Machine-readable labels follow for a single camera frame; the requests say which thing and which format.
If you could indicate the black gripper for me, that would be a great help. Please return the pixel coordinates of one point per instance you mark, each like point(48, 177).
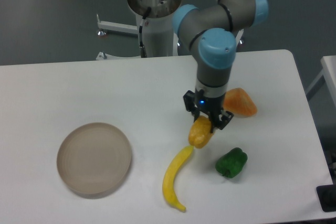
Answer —
point(197, 102)

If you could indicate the yellow bell pepper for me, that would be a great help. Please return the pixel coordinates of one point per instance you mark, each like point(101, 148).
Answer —
point(200, 132)

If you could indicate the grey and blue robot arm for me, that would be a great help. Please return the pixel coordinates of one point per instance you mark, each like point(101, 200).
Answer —
point(209, 36)

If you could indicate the green bell pepper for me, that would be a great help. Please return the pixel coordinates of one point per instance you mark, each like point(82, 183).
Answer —
point(232, 163)

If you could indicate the round beige plate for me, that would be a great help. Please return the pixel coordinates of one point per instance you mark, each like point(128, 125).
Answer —
point(93, 161)

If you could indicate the orange triangular bread piece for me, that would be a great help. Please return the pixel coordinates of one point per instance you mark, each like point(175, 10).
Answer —
point(239, 102)

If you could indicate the yellow banana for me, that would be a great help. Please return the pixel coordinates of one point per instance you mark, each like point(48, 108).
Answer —
point(171, 173)

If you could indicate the white side table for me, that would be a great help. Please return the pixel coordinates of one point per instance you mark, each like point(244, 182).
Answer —
point(325, 76)

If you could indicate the black device at table edge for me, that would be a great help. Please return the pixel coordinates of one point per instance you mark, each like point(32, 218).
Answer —
point(326, 195)

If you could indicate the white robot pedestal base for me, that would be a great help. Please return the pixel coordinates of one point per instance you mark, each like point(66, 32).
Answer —
point(158, 22)

